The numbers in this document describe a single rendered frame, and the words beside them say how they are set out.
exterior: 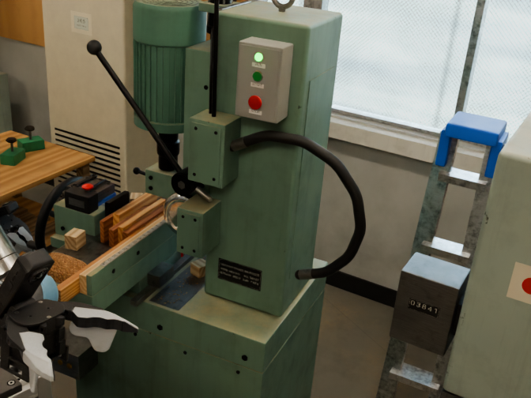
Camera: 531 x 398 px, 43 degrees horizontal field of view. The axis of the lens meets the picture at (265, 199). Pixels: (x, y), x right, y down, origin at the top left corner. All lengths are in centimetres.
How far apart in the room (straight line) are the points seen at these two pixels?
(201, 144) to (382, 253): 182
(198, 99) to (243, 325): 56
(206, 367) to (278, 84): 75
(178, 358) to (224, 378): 14
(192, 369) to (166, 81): 72
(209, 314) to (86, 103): 198
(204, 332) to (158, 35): 72
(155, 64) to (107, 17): 165
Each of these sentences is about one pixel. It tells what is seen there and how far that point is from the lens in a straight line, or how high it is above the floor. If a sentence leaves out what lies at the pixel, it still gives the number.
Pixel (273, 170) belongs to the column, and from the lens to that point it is 151.
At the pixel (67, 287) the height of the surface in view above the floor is 94.
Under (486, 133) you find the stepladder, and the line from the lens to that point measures 209.
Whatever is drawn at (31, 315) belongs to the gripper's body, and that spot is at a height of 125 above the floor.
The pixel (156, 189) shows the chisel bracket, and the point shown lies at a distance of 179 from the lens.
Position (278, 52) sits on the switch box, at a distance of 137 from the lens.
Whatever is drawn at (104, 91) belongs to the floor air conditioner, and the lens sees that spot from 336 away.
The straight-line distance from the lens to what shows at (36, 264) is 89.
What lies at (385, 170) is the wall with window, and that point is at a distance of 301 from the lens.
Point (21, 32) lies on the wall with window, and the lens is 414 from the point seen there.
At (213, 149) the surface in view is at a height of 124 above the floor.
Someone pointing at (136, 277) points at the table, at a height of 86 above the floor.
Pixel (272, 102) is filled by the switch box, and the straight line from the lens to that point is 139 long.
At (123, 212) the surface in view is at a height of 97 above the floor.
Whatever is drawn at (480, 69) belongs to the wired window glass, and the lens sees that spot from 286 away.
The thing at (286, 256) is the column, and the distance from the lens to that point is 159.
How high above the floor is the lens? 177
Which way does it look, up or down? 25 degrees down
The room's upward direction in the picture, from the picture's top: 5 degrees clockwise
